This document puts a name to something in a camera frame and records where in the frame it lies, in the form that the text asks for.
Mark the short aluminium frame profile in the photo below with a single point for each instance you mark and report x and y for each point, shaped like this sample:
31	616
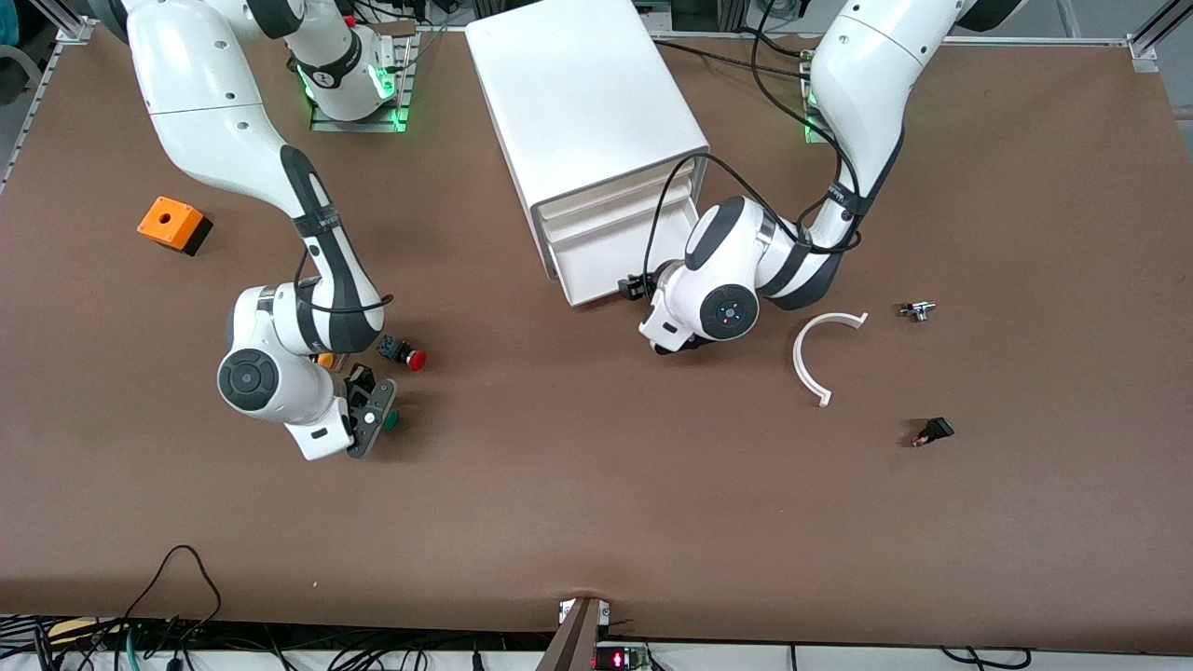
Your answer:
65	23

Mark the long aluminium frame rail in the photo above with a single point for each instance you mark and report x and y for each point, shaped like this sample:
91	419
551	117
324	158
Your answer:
39	102

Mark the black square switch red terminal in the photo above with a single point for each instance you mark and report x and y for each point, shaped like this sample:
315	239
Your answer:
934	431

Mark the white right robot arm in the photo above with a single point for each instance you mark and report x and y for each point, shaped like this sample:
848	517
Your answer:
247	377

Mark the green push button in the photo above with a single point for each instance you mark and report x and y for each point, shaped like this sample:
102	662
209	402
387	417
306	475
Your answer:
390	419

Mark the small device red display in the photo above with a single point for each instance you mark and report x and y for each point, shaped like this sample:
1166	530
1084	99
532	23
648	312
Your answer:
620	660

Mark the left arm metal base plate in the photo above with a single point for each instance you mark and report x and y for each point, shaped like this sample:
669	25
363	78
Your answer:
813	130

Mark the chrome metal valve fitting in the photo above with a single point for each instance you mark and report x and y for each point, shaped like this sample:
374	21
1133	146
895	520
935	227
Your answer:
918	310

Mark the red push button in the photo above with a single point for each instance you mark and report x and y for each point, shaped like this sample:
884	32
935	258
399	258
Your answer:
401	352

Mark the brown camera pole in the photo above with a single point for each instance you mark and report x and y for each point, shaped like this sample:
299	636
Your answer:
573	643

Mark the white middle cabinet drawer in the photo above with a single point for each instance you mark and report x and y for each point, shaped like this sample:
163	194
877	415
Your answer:
606	218

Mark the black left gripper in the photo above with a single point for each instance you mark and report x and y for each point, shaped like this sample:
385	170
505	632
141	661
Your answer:
639	288

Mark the white lowest cabinet drawer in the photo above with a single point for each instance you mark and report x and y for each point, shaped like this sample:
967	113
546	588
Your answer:
606	266

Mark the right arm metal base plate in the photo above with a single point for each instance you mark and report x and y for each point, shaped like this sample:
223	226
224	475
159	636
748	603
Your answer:
354	126

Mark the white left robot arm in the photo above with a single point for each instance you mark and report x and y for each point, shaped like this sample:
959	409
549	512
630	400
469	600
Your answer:
867	75

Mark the white highest cabinet drawer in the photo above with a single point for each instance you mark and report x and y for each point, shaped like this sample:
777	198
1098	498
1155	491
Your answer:
606	196

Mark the orange box with black base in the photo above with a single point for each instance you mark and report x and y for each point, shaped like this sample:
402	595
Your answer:
168	222

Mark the white semicircular plastic bracket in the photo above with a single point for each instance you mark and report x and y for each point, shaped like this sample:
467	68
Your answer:
798	359

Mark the white three-drawer cabinet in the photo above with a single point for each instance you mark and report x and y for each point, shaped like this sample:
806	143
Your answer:
587	93

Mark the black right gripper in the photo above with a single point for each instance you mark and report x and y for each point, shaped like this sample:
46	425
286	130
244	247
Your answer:
360	379

